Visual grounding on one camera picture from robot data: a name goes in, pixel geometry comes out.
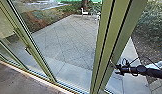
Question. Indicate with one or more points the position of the green framed glass wall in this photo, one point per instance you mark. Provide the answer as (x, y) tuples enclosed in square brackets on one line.
[(27, 43)]

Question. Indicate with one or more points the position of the large outdoor tree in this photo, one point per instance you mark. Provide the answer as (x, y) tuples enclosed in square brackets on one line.
[(85, 3)]

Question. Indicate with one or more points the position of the white outdoor chair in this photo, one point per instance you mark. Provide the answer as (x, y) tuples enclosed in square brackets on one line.
[(84, 11), (97, 15)]

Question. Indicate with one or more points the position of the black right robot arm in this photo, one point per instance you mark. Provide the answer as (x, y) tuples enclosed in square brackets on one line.
[(156, 72)]

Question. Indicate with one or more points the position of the green outdoor hedge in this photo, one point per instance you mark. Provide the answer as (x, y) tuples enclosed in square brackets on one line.
[(152, 23)]

